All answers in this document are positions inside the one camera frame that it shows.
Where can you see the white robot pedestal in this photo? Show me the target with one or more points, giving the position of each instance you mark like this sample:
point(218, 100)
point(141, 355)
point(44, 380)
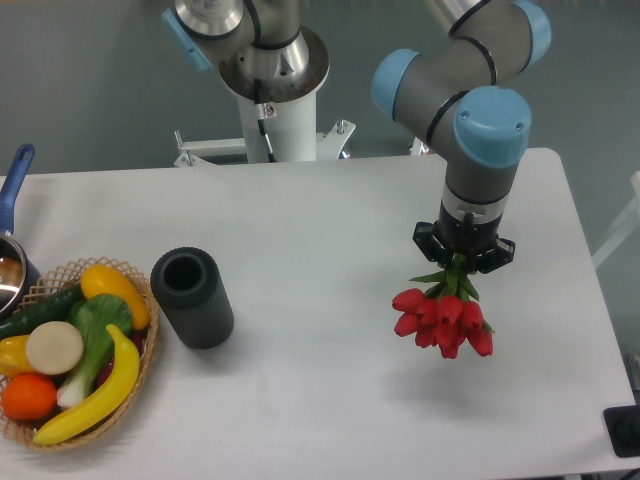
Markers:
point(275, 90)

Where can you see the black device at edge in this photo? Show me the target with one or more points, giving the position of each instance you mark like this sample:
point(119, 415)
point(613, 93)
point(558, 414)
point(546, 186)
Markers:
point(622, 424)

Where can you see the blue handled saucepan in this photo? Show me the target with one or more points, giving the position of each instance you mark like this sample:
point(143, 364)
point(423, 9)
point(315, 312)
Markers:
point(18, 274)

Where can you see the green bok choy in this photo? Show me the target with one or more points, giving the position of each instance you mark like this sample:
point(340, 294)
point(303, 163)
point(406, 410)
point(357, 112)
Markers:
point(90, 318)

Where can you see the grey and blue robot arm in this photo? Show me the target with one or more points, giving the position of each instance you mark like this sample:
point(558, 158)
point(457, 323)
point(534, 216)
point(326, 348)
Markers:
point(454, 102)

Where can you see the dark grey ribbed vase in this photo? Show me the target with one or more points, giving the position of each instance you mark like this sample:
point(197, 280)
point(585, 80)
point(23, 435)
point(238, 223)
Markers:
point(187, 284)

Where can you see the dark green cucumber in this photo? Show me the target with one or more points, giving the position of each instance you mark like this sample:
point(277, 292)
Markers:
point(54, 307)

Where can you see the yellow lemon squash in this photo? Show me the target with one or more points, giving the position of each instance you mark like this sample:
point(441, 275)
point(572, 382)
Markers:
point(101, 279)

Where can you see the yellow bell pepper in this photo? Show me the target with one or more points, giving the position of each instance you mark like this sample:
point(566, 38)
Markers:
point(13, 356)

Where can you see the red fruit in basket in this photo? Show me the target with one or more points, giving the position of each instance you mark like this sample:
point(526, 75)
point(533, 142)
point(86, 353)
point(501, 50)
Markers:
point(138, 339)

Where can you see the orange fruit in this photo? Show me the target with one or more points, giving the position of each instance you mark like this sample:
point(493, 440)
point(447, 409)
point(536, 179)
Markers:
point(29, 397)

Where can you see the white frame at right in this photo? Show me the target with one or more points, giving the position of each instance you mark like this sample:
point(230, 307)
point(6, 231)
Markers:
point(624, 224)

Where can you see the yellow banana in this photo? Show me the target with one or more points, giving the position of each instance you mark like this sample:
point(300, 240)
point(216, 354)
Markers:
point(103, 401)

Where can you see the red tulip bouquet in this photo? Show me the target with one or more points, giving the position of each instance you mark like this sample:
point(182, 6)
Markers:
point(447, 314)

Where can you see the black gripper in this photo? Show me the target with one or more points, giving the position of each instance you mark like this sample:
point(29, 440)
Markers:
point(465, 235)

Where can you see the woven wicker basket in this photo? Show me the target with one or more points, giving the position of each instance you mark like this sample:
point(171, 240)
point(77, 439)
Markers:
point(65, 276)

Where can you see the beige round disc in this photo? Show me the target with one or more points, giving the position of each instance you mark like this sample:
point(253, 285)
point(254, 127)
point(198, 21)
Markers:
point(54, 348)

